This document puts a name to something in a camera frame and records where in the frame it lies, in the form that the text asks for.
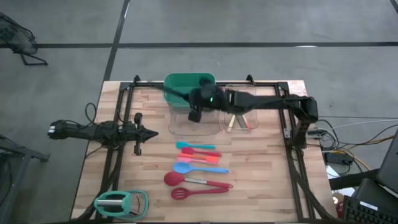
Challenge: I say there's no red slotted spoon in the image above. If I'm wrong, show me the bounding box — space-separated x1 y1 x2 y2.
170 187 230 201

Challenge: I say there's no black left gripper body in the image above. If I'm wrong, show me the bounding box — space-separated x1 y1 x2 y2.
123 112 147 156

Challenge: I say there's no black keyboard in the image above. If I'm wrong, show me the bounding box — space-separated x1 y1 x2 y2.
341 195 398 224

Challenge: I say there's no black power brick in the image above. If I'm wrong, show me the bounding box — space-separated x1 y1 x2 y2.
325 151 354 166

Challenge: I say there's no blue silicone spoon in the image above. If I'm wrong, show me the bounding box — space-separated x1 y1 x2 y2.
172 161 230 175

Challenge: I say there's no yellow cable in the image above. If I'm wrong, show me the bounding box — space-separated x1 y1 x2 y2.
323 134 398 171

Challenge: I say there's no black aluminium table frame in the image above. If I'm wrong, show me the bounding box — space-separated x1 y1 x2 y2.
73 74 341 223

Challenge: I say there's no small clear plastic bin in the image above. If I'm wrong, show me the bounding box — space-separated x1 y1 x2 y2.
223 83 260 131

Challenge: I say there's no dark monitor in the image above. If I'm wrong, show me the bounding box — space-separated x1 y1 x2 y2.
375 129 398 195

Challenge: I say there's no black case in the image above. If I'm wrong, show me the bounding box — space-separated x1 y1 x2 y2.
354 177 398 215

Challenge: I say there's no pink silicone spatula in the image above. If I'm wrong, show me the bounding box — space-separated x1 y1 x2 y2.
177 156 216 166

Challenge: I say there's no teal frame with metal roller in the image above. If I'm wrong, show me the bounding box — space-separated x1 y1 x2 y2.
93 189 150 222

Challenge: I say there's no large clear plastic bin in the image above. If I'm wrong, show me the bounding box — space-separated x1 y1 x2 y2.
167 102 222 137

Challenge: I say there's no white paper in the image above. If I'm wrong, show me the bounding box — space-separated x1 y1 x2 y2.
325 164 343 180

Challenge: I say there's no grey cable hub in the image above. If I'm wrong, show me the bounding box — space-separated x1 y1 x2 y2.
307 128 326 140

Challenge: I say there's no red spoon with metal handle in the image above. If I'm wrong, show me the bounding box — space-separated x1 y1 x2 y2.
164 170 234 189

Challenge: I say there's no dark red silicone spatula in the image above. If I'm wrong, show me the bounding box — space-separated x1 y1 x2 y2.
181 147 223 157

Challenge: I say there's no teal silicone spatula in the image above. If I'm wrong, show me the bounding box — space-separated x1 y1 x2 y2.
175 141 216 151

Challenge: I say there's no grey metal stand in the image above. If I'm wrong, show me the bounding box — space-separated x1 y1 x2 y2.
0 134 51 224

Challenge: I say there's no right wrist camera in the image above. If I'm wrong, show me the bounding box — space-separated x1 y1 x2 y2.
187 110 203 123

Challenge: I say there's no black mesh chair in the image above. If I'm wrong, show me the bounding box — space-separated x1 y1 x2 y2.
0 11 49 67

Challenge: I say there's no green plastic bin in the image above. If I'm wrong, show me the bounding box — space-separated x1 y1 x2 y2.
163 72 217 108

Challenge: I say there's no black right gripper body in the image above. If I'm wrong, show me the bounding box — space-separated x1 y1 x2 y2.
188 77 225 110

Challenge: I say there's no white cable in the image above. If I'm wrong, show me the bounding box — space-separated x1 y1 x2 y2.
329 118 398 131

